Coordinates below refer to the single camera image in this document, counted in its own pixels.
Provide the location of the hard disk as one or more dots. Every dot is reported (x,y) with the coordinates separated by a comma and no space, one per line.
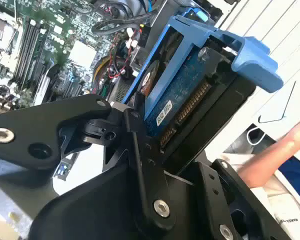
(185,82)

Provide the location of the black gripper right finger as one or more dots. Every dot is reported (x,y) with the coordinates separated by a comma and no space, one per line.
(240,200)

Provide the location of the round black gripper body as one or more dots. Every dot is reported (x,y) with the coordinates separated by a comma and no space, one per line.
(97,210)

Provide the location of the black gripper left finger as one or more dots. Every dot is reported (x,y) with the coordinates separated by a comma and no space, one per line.
(27,120)

